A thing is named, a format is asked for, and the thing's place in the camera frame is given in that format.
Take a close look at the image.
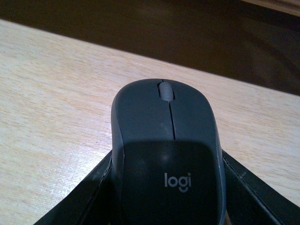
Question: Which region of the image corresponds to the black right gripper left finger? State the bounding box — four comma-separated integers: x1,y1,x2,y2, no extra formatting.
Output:
35,150,122,225

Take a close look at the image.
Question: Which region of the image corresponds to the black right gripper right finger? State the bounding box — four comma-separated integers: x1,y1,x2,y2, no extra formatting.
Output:
222,151,300,225

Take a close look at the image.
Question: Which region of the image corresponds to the grey Logitech wireless mouse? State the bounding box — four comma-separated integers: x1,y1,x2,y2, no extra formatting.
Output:
111,79,226,225

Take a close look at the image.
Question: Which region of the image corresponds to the wooden desk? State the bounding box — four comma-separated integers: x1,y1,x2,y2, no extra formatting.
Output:
0,0,300,96

